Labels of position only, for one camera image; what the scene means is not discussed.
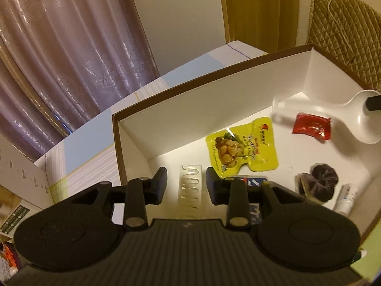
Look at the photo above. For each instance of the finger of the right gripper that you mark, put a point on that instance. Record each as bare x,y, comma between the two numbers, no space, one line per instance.
373,103

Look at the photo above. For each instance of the mauve curtain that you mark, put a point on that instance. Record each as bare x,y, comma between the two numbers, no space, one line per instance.
63,62

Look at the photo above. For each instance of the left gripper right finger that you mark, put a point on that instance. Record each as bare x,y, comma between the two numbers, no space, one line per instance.
231,192

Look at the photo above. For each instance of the large brown cardboard box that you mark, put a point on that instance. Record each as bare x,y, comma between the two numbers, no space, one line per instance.
169,128

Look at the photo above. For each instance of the wooden door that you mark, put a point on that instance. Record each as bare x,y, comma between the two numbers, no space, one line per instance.
270,25

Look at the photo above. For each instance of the white rice spoon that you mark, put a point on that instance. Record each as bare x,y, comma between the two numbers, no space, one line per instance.
363,124

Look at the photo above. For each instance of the quilted gold chair cushion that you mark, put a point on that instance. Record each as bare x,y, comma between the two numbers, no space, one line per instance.
349,30

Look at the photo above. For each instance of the yellow snack pouch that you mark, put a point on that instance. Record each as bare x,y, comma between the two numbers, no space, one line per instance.
252,144

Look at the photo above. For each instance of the red snack packet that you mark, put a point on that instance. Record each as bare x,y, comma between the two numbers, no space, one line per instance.
312,125

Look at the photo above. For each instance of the brown velvet scrunchie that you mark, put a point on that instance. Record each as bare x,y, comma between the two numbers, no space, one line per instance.
318,185

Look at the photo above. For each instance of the clear plastic ampoule tray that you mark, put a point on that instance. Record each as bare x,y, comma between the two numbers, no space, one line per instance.
190,192

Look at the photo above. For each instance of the white product carton box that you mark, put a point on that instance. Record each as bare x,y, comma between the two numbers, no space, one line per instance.
24,188

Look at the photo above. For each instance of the white cream tube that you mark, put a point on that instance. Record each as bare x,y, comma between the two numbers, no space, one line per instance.
346,199

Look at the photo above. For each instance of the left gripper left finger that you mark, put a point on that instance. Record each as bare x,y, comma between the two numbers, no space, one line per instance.
141,192

